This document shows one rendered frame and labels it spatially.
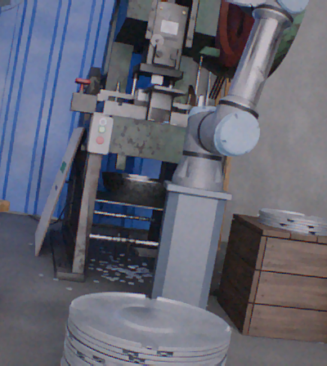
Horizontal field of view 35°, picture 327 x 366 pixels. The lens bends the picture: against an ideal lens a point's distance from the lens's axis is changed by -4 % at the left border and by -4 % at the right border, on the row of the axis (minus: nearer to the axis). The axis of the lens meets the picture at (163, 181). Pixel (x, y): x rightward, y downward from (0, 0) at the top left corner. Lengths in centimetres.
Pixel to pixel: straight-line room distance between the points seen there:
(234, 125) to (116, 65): 121
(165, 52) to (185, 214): 95
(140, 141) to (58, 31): 152
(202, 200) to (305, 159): 248
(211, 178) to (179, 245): 21
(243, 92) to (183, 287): 57
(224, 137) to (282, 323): 69
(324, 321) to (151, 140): 94
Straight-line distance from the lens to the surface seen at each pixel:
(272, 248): 170
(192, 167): 151
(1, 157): 340
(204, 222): 150
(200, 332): 95
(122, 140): 208
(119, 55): 252
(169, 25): 232
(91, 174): 201
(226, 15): 281
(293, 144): 387
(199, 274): 153
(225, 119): 138
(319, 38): 403
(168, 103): 218
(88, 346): 89
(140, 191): 219
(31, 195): 341
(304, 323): 181
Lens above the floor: 53
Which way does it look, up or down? 3 degrees down
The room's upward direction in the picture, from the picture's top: 9 degrees clockwise
